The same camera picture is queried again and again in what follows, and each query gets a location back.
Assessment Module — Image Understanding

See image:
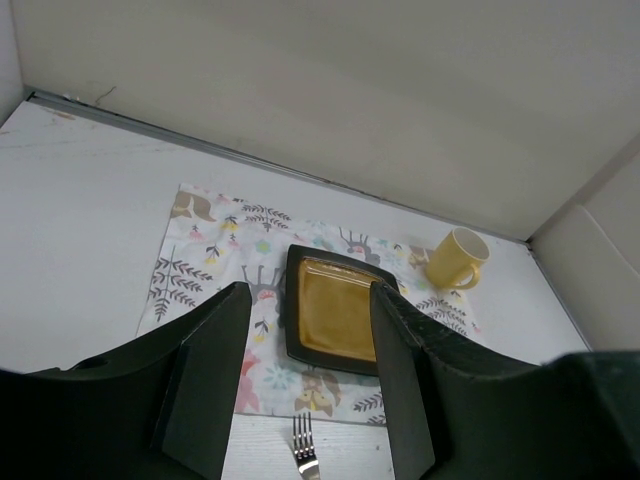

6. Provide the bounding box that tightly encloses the square black yellow plate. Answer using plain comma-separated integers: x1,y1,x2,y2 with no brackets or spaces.
281,245,398,376

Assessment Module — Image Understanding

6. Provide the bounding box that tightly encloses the floral patterned cloth placemat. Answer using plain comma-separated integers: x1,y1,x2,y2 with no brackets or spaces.
137,184,482,425

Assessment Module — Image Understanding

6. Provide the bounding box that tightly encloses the yellow ceramic mug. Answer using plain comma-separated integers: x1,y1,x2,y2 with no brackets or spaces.
425,227,490,290

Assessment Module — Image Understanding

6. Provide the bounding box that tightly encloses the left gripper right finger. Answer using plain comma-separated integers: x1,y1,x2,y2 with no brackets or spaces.
370,283,639,479

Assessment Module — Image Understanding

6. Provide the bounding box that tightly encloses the fork with teal handle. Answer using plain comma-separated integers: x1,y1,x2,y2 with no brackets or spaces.
292,412,321,480

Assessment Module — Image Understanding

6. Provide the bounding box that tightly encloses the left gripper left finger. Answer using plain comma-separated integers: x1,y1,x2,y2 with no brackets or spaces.
1,282,251,479

